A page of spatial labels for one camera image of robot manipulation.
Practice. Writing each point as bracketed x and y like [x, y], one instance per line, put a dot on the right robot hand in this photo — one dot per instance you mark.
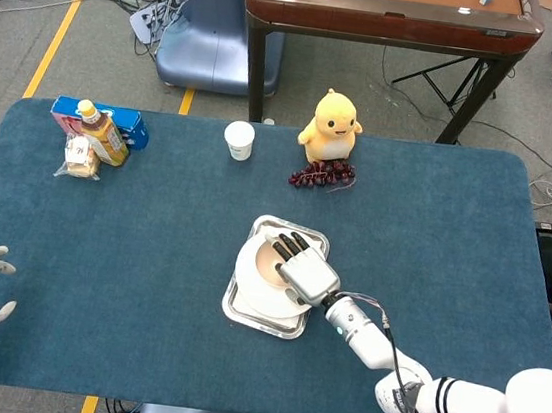
[305, 275]

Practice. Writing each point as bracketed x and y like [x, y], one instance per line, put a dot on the beige bowl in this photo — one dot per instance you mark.
[266, 266]

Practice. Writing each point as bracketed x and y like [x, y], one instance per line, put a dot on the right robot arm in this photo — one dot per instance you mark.
[417, 370]

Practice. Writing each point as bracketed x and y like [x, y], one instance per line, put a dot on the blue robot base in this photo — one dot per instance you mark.
[212, 32]

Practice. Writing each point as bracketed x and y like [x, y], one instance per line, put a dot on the white round plate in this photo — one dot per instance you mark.
[250, 294]

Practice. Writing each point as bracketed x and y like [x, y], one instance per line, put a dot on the silver metal tray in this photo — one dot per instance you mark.
[262, 321]

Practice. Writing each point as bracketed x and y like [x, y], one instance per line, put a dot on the dark red grape bunch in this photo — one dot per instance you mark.
[320, 172]

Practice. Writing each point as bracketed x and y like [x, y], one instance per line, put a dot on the yellow plush duck toy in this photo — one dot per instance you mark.
[331, 130]

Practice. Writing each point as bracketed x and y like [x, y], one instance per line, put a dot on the white paper cup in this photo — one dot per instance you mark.
[239, 140]

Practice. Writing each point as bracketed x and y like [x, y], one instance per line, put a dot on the blue table cloth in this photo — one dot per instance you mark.
[149, 251]

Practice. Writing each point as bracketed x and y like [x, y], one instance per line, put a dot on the wrapped bread package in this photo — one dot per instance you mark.
[80, 160]

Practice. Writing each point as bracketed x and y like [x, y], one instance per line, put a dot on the yellow tea bottle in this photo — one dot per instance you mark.
[105, 137]

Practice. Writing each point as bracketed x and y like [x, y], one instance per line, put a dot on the blue and pink box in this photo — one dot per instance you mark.
[130, 123]

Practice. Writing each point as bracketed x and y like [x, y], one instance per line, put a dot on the black tripod stand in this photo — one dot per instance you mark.
[447, 81]

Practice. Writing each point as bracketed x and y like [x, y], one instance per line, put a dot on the brown wooden table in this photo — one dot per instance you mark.
[390, 14]

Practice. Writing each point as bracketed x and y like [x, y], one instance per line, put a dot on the white power strip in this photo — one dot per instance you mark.
[148, 19]

